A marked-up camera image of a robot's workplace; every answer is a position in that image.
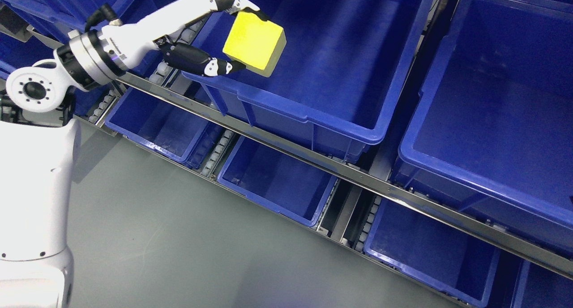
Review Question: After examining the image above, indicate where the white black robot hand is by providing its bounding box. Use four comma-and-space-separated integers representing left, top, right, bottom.
99, 0, 269, 77

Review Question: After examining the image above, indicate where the notched yellow foam block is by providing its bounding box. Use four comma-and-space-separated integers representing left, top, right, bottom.
222, 11, 287, 78

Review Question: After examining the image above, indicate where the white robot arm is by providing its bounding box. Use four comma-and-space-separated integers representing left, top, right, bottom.
1, 26, 130, 308

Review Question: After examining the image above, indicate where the blue bin lower middle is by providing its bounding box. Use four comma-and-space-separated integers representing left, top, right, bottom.
217, 137, 338, 228

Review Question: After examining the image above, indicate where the blue bin shelf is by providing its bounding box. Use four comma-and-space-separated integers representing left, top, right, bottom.
184, 0, 433, 163
390, 0, 573, 257

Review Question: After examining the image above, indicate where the blue bin middle shelf right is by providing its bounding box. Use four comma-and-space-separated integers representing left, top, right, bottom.
390, 0, 573, 257

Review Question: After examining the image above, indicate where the blue bin lower right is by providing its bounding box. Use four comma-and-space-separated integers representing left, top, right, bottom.
363, 199, 500, 308

